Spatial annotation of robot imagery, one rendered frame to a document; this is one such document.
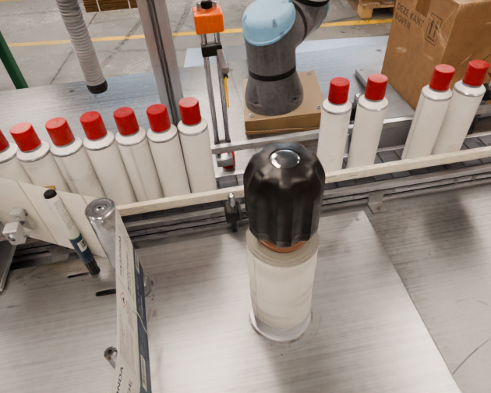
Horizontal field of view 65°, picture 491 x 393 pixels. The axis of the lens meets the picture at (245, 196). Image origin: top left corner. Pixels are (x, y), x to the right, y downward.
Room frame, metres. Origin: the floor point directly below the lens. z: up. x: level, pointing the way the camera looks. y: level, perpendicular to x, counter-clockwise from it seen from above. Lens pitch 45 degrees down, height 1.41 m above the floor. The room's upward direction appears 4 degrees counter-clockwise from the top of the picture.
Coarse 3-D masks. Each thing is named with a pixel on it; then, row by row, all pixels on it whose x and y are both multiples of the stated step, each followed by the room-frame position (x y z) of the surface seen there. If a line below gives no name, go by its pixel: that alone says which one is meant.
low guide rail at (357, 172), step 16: (416, 160) 0.56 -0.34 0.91; (432, 160) 0.56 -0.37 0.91; (448, 160) 0.56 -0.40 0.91; (464, 160) 0.57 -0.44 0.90; (336, 176) 0.53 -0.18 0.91; (352, 176) 0.54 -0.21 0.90; (208, 192) 0.51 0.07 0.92; (224, 192) 0.51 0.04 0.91; (240, 192) 0.51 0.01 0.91; (128, 208) 0.49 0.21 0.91; (144, 208) 0.49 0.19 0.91; (160, 208) 0.49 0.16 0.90
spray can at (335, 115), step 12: (336, 84) 0.57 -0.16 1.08; (348, 84) 0.57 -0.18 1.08; (336, 96) 0.56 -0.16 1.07; (324, 108) 0.57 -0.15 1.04; (336, 108) 0.56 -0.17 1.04; (348, 108) 0.56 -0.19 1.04; (324, 120) 0.56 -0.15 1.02; (336, 120) 0.55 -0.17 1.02; (348, 120) 0.56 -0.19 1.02; (324, 132) 0.56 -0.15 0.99; (336, 132) 0.55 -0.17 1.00; (324, 144) 0.56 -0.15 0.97; (336, 144) 0.55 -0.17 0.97; (324, 156) 0.56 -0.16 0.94; (336, 156) 0.55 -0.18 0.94; (324, 168) 0.56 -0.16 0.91; (336, 168) 0.55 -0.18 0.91
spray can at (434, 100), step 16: (432, 80) 0.59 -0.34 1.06; (448, 80) 0.58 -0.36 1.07; (432, 96) 0.58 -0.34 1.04; (448, 96) 0.57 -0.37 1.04; (416, 112) 0.60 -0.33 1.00; (432, 112) 0.57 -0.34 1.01; (416, 128) 0.58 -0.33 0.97; (432, 128) 0.57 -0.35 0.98; (416, 144) 0.58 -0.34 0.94; (432, 144) 0.57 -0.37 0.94
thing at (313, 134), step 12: (480, 108) 0.65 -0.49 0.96; (384, 120) 0.63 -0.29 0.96; (396, 120) 0.63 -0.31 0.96; (408, 120) 0.63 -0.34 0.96; (300, 132) 0.61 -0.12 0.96; (312, 132) 0.61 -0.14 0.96; (348, 132) 0.61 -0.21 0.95; (228, 144) 0.59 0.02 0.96; (240, 144) 0.59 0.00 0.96; (252, 144) 0.59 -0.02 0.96; (264, 144) 0.59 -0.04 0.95
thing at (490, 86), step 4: (484, 84) 0.72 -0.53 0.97; (488, 84) 0.72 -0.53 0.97; (488, 88) 0.71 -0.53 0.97; (488, 92) 0.70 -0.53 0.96; (484, 96) 0.70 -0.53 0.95; (488, 96) 0.70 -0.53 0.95; (484, 100) 0.70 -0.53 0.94; (488, 100) 0.70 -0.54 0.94; (480, 104) 0.71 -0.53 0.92; (476, 116) 0.71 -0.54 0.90; (476, 120) 0.71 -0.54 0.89; (472, 124) 0.71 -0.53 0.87; (472, 128) 0.71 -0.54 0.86; (468, 132) 0.71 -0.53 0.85
